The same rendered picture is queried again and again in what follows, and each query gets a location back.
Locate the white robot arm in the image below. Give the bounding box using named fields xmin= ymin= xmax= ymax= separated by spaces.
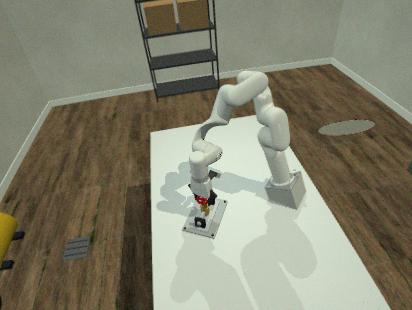
xmin=189 ymin=71 xmax=300 ymax=187

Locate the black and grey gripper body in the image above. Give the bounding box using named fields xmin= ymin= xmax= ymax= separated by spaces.
xmin=190 ymin=176 xmax=213 ymax=199

